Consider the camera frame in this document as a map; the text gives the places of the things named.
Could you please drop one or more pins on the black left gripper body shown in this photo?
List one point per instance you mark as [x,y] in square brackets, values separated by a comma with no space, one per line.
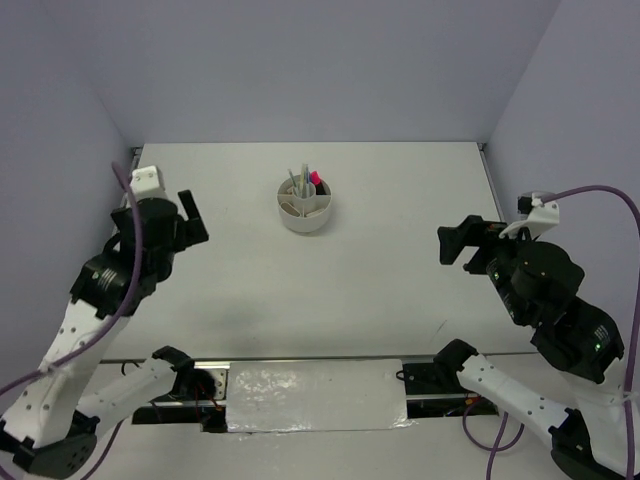
[183,238]

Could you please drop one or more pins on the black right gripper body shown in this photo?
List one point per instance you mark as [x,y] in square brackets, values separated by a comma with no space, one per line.
[491,247]

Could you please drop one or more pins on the green pen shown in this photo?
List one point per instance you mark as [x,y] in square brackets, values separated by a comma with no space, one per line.
[296,185]

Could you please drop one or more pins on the blue ballpoint pen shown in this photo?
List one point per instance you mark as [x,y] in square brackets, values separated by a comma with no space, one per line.
[305,166]

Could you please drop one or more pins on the pink capped black highlighter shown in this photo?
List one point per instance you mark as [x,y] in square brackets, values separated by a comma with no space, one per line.
[318,183]

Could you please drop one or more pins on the white boxed eraser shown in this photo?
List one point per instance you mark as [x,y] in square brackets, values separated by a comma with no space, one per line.
[315,213]

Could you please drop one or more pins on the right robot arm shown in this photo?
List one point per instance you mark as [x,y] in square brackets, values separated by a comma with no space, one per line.
[537,282]

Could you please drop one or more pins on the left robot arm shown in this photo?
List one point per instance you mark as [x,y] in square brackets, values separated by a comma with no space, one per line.
[54,425]

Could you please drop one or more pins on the white round divided organizer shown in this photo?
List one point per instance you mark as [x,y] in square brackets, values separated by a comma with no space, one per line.
[305,205]

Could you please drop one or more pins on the silver foil covered plate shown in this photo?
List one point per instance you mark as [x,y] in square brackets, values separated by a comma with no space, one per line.
[315,396]

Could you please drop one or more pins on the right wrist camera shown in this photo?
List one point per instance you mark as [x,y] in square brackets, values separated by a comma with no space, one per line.
[536,217]

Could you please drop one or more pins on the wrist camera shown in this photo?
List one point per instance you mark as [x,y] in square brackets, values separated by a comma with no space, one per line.
[536,217]
[148,182]

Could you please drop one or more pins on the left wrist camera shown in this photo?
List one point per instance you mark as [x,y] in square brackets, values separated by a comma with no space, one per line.
[148,182]

